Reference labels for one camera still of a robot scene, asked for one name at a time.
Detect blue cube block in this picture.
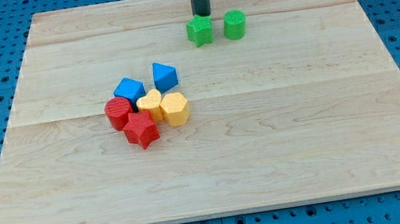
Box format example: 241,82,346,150
113,78,145,107

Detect yellow hexagon block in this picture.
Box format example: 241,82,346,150
160,92,190,127

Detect green cylinder block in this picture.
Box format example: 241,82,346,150
223,9,246,40

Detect blue triangle block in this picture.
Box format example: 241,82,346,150
152,62,179,93

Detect green star block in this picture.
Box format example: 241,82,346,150
186,15,214,47

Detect light wooden board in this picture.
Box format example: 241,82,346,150
0,0,400,224

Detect yellow heart block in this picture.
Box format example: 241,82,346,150
136,90,163,122

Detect red cylinder block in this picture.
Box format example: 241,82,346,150
104,97,133,131

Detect red star block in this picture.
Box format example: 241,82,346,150
123,111,160,150

